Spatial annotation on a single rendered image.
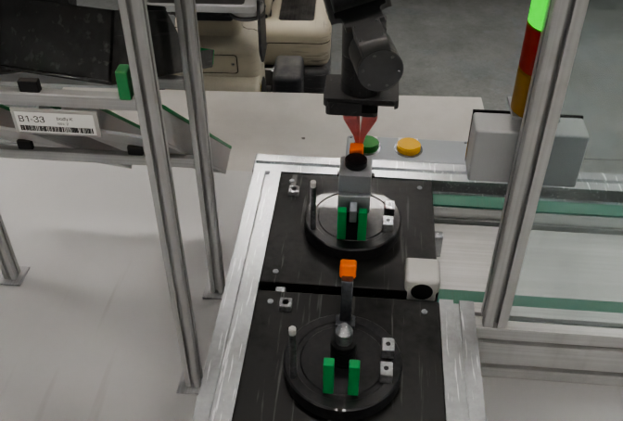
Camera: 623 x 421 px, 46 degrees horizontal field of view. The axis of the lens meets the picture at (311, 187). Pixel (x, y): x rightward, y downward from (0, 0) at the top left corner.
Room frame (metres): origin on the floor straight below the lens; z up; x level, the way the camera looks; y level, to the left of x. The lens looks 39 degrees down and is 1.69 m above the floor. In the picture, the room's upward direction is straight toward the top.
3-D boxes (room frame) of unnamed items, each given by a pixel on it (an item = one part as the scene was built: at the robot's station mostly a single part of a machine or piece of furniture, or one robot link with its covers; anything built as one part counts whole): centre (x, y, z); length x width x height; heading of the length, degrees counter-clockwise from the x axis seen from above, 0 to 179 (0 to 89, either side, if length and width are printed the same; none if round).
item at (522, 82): (0.66, -0.24, 1.28); 0.05 x 0.05 x 0.05
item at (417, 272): (0.69, -0.15, 0.97); 0.05 x 0.05 x 0.04; 85
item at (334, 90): (0.88, -0.07, 1.18); 0.10 x 0.07 x 0.07; 85
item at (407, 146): (1.01, -0.16, 0.96); 0.04 x 0.04 x 0.02
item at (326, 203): (0.80, -0.06, 0.98); 0.14 x 0.14 x 0.02
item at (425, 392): (0.54, -0.04, 1.01); 0.24 x 0.24 x 0.13; 85
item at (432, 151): (1.01, -0.16, 0.93); 0.21 x 0.07 x 0.06; 85
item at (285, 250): (0.80, -0.06, 0.96); 0.24 x 0.24 x 0.02; 85
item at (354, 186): (0.79, -0.06, 1.06); 0.08 x 0.04 x 0.07; 175
